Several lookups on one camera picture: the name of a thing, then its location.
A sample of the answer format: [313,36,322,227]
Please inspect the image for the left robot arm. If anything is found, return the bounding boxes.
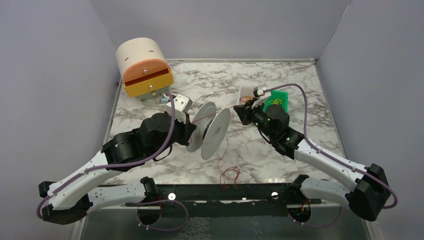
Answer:
[36,112,197,225]

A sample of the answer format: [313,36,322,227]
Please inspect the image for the green plastic bin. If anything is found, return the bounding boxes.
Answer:
[263,90,289,113]

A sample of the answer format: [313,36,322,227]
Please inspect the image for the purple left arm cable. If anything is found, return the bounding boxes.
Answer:
[35,91,190,233]

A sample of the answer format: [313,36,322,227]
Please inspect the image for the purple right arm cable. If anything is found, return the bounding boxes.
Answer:
[261,82,398,229]

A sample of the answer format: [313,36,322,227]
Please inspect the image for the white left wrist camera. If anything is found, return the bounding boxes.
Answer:
[173,94,193,123]

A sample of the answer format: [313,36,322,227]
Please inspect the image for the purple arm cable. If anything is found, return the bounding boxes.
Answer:
[261,82,398,229]
[35,91,190,233]

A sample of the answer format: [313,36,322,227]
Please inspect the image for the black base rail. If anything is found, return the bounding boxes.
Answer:
[125,183,322,218]

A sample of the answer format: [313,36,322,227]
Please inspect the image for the grey perforated cable spool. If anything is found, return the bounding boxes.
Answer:
[186,101,231,160]

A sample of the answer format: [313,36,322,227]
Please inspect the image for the beige and orange drawer cabinet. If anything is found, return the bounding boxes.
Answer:
[115,37,174,100]

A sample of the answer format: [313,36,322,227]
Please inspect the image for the translucent white plastic bin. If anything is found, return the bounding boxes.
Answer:
[236,86,255,105]

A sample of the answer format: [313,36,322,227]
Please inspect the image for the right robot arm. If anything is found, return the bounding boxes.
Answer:
[233,100,391,222]

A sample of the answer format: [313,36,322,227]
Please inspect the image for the red cable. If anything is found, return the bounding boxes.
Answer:
[192,107,241,190]

